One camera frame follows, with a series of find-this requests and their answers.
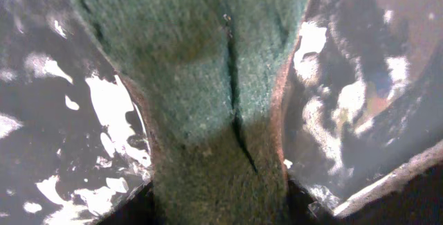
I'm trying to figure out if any green scouring sponge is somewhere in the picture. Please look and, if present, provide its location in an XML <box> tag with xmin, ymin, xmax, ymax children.
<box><xmin>71</xmin><ymin>0</ymin><xmax>308</xmax><ymax>224</ymax></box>

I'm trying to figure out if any black plastic water tray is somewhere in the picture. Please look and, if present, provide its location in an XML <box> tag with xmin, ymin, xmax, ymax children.
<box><xmin>0</xmin><ymin>0</ymin><xmax>443</xmax><ymax>225</ymax></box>

